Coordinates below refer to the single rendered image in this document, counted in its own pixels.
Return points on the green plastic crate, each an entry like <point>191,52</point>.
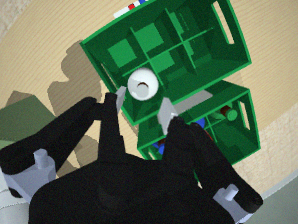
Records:
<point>234,139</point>
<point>205,58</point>

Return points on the blue bottle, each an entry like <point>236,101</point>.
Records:
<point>160,145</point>
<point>201,122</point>

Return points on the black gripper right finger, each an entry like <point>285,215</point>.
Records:
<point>216,175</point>

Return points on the white bottle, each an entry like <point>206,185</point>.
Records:
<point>138,84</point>

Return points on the white paper pick list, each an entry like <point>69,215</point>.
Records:
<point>129,7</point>

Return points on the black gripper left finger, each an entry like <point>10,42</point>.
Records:
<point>30,163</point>

